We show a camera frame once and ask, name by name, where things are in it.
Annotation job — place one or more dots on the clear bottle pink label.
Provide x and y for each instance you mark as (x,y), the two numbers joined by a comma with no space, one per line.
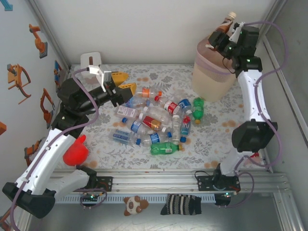
(126,111)

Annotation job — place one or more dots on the brown drink bottle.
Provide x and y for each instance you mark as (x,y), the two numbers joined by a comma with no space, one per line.
(227,22)

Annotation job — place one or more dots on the clear bottle red label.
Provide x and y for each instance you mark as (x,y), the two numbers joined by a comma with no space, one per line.
(171,106)

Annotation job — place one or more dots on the black white striped sock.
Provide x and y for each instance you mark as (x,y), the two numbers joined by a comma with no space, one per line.
(180,204)

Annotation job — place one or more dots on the orange claw wall sticker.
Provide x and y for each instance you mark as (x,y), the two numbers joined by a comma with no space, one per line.
(14,77)

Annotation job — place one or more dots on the floral table cloth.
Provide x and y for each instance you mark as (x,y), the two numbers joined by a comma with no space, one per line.
(168,162)

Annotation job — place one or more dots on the clear bottle light blue label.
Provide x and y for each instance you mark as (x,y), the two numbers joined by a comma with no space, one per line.
(138,102)

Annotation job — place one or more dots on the green bottle white label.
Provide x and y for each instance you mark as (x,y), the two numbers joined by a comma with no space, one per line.
(163,148)

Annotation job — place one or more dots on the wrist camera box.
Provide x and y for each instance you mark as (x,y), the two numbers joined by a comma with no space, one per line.
(237,31)
(101,74)

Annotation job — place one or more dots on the orange block wall sticker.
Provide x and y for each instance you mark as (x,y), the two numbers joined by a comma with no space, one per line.
(2,127)

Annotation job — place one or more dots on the small green bottle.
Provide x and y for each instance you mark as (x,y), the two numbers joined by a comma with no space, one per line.
(198,111)

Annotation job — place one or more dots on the bottle dark blue label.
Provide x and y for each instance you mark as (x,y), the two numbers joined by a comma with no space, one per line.
(120,136)

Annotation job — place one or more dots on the clear bottle orange label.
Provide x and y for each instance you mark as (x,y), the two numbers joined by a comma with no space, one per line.
(146,92)

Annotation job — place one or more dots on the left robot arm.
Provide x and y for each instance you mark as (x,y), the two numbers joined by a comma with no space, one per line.
(56,158)

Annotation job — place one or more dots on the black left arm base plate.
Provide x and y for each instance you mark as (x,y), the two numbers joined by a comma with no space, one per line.
(107,184)

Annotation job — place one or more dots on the white tissue box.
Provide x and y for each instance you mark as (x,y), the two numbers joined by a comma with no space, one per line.
(84,60)

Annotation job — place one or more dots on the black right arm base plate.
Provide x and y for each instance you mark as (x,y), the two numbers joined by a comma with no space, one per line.
(204,184)

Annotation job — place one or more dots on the clear bottle no label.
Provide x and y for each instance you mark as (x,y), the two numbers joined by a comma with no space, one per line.
(158,114)

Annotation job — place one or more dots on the aluminium front rail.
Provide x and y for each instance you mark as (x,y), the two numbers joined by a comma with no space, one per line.
(156,183)

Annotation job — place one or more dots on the Fiji water bottle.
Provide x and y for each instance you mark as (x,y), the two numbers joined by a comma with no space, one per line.
(185,128)

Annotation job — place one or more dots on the blue orange wall sticker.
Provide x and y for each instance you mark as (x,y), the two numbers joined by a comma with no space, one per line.
(57,77)

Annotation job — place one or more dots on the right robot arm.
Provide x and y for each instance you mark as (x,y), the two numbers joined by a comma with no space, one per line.
(249,96)

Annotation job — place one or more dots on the aluminium corner post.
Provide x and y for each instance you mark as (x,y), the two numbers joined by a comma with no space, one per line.
(51,36)
(276,6)

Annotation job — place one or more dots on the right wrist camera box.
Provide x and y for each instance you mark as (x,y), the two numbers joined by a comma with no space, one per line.
(237,31)

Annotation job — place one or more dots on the beige bin with pink bag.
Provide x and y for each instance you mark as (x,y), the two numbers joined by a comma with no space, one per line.
(209,81)

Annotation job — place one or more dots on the slim clear bottle white cap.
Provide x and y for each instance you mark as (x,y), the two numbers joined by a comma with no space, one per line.
(176,130)

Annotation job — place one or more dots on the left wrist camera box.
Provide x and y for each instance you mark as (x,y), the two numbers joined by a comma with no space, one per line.
(101,74)

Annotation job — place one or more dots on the bottle red gold label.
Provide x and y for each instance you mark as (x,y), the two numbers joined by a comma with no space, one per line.
(151,122)

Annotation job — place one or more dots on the panda plush toy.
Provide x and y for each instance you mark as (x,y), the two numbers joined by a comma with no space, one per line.
(133,205)

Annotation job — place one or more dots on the controller board with LED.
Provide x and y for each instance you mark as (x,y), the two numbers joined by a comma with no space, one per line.
(223,198)
(91,197)

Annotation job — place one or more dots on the small bottle blue label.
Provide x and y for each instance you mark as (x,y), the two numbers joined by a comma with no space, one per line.
(184,103)

